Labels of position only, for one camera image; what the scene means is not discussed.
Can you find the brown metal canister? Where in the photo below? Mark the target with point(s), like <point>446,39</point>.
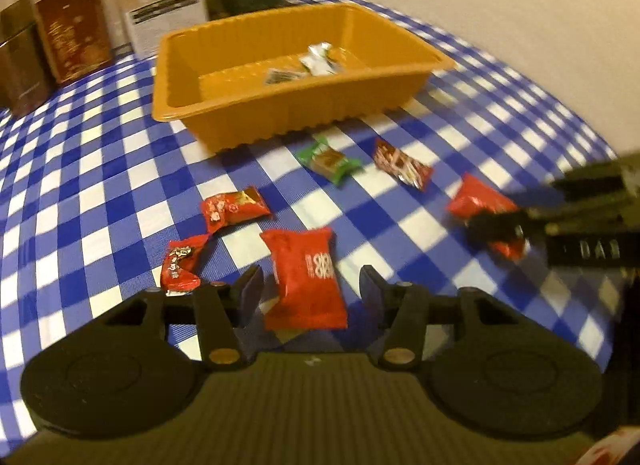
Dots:
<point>22,60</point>

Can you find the large red snack packet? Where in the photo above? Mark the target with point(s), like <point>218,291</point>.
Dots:
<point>305,285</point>

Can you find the silver white snack packet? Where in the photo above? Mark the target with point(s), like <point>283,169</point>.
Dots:
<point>317,60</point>

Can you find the orange plastic tray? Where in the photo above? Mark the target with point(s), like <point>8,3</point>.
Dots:
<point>225,115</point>

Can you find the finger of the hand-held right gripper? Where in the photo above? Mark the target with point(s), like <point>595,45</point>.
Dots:
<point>585,185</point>
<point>495,227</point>

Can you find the white product box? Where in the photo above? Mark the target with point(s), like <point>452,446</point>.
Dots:
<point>160,15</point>

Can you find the red gift box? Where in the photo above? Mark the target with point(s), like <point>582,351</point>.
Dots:
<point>72,30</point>

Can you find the red white patterned clothing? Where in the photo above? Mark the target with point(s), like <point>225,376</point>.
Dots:
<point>615,450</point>

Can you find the clear nut packet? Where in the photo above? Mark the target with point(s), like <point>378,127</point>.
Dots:
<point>282,76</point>

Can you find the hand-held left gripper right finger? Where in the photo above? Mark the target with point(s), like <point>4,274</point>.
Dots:
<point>372,290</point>

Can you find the blue white checkered tablecloth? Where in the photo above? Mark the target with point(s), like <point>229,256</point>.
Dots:
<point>100,185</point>

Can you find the green candy packet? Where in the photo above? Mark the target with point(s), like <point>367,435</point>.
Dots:
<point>327,161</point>

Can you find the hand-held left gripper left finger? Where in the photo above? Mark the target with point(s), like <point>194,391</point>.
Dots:
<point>250,290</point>

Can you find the dark red candy packet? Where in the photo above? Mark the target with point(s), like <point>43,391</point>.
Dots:
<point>402,167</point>

